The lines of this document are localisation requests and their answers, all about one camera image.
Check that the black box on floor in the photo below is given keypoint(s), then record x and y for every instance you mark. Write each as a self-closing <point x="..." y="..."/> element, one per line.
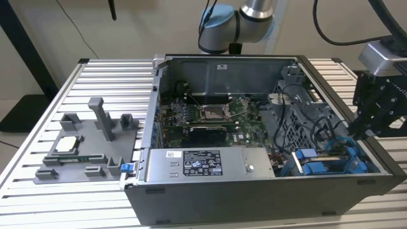
<point x="25" y="114"/>

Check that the silver CPU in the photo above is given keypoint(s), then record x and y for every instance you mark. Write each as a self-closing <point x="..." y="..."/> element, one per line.
<point x="66" y="144"/>

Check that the black metal post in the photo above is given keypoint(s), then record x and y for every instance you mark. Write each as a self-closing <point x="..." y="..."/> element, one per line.
<point x="28" y="47"/>

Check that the CPU socket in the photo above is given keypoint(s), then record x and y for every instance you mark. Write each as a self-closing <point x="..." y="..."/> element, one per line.
<point x="212" y="112"/>

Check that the green RAM stick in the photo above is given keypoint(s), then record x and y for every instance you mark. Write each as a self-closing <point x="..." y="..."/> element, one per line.
<point x="82" y="159"/>

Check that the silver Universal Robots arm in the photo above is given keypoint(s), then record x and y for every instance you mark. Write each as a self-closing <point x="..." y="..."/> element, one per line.
<point x="218" y="35"/>

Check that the black hanging antenna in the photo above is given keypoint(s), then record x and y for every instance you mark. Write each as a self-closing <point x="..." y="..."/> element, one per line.
<point x="112" y="9"/>

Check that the perforated metal drive cage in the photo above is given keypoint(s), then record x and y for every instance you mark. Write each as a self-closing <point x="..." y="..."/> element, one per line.
<point x="298" y="126"/>

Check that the disk bay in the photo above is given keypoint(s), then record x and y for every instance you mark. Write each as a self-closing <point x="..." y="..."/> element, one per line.
<point x="370" y="164"/>

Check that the green motherboard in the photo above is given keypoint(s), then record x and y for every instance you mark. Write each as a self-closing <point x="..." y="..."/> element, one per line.
<point x="248" y="133"/>

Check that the blue case latch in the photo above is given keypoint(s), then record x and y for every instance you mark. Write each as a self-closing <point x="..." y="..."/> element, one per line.
<point x="126" y="167"/>

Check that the silver power supply unit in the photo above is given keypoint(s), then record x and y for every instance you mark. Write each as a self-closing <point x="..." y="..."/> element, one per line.
<point x="158" y="164"/>

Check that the grey parts rack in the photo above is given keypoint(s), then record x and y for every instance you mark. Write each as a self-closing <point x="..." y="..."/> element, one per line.
<point x="92" y="143"/>

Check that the hard disk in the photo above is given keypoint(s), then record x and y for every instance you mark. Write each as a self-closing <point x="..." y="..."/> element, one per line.
<point x="309" y="159"/>

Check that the black open PC case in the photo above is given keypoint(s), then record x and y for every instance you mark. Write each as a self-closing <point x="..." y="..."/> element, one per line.
<point x="253" y="202"/>

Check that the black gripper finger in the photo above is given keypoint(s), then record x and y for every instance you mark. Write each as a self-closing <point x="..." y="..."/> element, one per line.
<point x="381" y="117"/>
<point x="360" y="119"/>

